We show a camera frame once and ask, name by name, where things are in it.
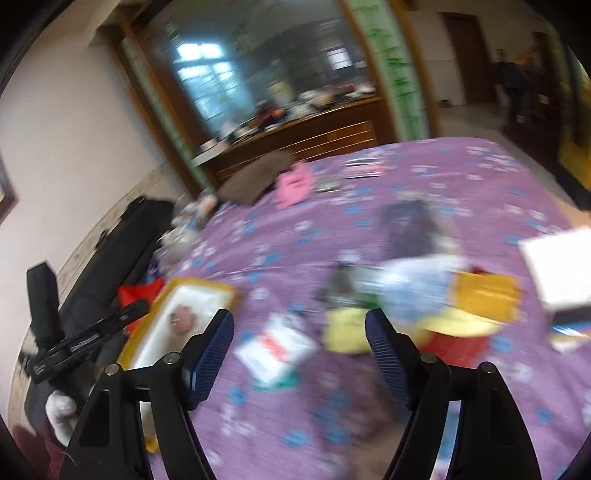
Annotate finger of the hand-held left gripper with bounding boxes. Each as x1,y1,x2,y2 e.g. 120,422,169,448
93,299,151,336

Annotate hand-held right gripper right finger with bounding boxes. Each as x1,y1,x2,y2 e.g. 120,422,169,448
364,308,543,480

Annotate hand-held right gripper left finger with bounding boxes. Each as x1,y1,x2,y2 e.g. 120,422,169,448
59,308,236,480

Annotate yellow fabric storage bag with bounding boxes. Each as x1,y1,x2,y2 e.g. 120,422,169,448
116,277,238,455

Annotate white packet red print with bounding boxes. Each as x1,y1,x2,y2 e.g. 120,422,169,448
233,313,320,393

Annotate mustard yellow pouch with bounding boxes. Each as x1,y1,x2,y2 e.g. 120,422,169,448
450,271,525,326

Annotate person's left forearm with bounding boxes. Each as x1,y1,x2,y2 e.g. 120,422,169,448
43,422,75,480

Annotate person's left hand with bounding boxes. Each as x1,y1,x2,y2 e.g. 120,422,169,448
45,389,80,449

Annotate red shopping bag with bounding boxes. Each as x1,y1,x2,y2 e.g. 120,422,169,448
117,277,166,337

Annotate brown round object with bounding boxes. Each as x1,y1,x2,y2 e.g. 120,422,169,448
168,305,197,337

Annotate yellow packet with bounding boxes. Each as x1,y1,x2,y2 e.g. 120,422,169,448
323,307,375,354

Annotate red flat item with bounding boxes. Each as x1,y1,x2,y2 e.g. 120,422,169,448
422,332,490,365

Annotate black suitcase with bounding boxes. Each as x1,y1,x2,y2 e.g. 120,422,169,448
60,198,176,333

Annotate white blue packet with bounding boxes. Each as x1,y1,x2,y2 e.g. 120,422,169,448
379,256,465,319

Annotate pale yellow cloth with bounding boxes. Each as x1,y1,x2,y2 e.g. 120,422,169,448
418,309,504,337

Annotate dark green packet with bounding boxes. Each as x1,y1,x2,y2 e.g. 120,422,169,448
318,263,384,310

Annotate pile of clear plastic bags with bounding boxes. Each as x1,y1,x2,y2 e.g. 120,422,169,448
159,191,218,273

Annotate purple floral blanket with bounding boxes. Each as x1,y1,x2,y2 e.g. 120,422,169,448
148,137,591,480

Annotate dark blue flat item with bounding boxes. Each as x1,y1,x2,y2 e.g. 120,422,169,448
383,199,444,259

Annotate colourful printed box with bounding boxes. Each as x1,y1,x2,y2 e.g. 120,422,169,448
551,309,591,354

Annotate brown cushion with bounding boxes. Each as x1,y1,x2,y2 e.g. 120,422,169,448
218,151,294,205

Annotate printed card packets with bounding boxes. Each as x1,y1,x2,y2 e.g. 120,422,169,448
342,157,386,180

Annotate white box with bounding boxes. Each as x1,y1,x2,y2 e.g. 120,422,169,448
519,226,591,315

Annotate pink cloth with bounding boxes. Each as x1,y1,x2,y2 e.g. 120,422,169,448
276,162,315,209

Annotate wooden dresser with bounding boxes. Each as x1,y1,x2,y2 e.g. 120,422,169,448
191,97,398,190

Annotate assorted small household clutter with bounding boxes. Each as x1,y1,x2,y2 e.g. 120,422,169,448
198,78,379,153

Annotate golden framed cabinet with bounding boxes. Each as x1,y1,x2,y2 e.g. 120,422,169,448
531,32,591,210

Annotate large dresser mirror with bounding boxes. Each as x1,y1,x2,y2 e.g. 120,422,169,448
139,0,384,153

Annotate green patterned mirror panel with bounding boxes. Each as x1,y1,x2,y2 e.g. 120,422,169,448
344,0,435,141

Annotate brown wooden door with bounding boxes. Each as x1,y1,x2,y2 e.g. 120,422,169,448
441,13,495,107

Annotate dark picture frame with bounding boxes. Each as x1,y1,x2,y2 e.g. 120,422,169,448
0,152,19,222

